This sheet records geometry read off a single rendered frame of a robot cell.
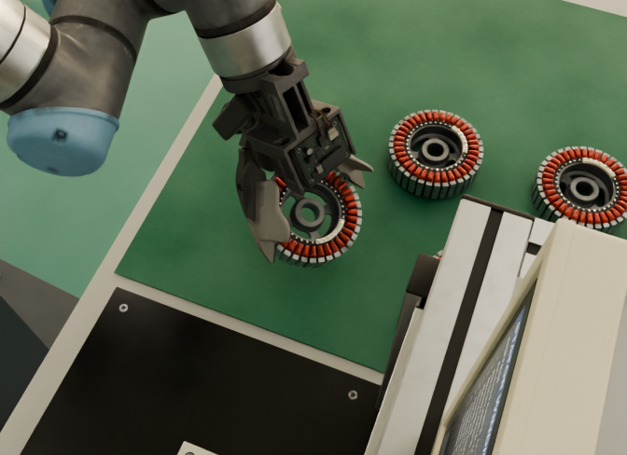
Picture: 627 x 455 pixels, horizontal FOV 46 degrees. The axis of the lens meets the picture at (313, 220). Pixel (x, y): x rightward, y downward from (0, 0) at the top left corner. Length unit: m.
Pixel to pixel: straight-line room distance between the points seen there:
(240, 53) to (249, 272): 0.29
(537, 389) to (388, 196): 0.70
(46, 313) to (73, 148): 1.15
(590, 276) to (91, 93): 0.45
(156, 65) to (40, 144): 1.48
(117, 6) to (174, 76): 1.39
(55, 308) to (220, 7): 1.18
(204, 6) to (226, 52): 0.04
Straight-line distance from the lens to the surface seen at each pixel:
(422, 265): 0.50
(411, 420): 0.39
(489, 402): 0.24
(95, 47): 0.61
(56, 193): 1.87
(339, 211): 0.78
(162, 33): 2.13
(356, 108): 0.95
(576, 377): 0.19
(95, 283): 0.86
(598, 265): 0.21
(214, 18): 0.62
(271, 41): 0.63
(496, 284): 0.43
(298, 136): 0.65
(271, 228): 0.72
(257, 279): 0.83
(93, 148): 0.58
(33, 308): 1.72
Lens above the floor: 1.49
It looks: 60 degrees down
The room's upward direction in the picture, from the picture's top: straight up
